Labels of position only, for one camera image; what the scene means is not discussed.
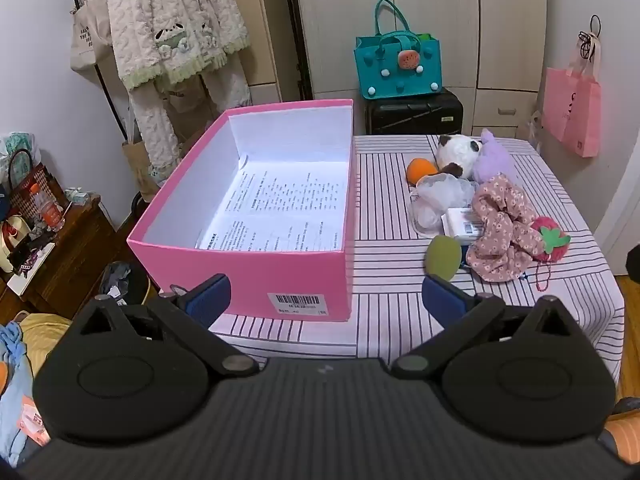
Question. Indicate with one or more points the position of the black suitcase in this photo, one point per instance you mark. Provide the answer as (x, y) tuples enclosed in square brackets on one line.
[(410, 115)]

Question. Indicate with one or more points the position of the orange plush toy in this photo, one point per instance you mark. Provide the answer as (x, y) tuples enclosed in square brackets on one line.
[(420, 169)]

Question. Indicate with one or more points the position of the teal felt tote bag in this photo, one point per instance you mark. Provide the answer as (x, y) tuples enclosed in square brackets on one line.
[(390, 75)]

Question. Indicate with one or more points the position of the woven basket bag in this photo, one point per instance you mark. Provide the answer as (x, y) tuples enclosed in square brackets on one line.
[(35, 180)]

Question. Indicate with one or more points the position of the pink floral scrunchie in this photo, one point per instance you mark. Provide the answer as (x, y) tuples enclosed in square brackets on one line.
[(500, 240)]

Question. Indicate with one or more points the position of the brown paper bag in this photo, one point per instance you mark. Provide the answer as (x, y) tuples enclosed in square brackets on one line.
[(137, 165)]

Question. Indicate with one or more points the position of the orange cloth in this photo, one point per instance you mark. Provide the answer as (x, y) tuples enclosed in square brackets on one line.
[(624, 425)]

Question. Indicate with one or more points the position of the printed paper sheet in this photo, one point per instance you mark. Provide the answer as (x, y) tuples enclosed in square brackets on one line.
[(280, 210)]

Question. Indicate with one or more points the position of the panda plush toy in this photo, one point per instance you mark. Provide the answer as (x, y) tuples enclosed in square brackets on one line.
[(460, 152)]

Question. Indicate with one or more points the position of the green printed plastic bag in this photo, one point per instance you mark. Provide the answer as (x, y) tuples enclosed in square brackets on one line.
[(20, 142)]

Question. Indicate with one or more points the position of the wooden nightstand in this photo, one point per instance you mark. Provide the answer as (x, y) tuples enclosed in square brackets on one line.
[(75, 255)]

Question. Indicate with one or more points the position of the purple plush toy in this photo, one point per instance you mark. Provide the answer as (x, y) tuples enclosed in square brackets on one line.
[(492, 160)]

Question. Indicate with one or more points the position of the narrow beige wardrobe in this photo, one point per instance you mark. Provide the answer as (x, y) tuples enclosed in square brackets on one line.
[(265, 35)]

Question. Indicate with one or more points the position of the small green printed packets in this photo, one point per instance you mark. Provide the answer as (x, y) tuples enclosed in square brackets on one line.
[(77, 195)]

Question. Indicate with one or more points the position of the black clothes rack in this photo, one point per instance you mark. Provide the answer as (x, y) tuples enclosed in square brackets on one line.
[(300, 60)]

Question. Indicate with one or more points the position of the red strawberry plush pouch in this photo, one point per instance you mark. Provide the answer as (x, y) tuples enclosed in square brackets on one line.
[(550, 240)]

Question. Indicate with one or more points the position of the canvas tote bag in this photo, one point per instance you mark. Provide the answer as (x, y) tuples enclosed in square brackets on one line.
[(90, 35)]

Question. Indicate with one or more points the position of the clear plastic bag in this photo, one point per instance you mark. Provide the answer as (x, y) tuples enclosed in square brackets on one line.
[(532, 127), (435, 195)]

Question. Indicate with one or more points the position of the cream fluffy pants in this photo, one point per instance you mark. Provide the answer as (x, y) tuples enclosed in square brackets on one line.
[(150, 120)]

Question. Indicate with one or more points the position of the pink shopping bag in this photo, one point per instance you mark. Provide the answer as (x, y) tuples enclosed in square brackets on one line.
[(575, 110)]

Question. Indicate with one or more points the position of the orange drink bottle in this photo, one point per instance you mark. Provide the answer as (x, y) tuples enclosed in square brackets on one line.
[(50, 212)]

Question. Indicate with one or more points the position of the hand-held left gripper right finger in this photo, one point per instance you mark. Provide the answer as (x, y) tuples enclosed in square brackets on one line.
[(442, 296)]

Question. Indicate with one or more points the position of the beige three-door wardrobe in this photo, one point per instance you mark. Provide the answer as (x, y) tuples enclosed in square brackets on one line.
[(440, 10)]

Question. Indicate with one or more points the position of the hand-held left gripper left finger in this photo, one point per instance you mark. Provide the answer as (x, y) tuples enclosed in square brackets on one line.
[(210, 296)]

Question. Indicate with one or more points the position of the yellow cloth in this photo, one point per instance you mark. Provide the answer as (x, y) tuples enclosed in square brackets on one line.
[(45, 322)]

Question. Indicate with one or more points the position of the striped white tablecloth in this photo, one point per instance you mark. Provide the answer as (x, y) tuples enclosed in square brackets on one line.
[(380, 270)]

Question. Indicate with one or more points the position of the blue and white tissue packet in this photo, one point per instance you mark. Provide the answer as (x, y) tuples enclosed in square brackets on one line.
[(460, 222)]

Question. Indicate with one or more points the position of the green makeup sponge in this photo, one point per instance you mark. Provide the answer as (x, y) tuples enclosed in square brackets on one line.
[(442, 257)]

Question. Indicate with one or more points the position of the black waste bin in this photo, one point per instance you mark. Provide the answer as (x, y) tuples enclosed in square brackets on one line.
[(122, 280)]

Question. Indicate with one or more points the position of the cream bag with red ribbon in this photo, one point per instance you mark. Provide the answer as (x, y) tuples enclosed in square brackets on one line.
[(12, 240)]

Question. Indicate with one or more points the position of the pink cardboard box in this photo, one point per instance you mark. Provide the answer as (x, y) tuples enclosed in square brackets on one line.
[(260, 280)]

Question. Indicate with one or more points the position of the cream fluffy panda jacket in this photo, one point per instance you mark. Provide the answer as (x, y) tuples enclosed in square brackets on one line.
[(165, 10)]

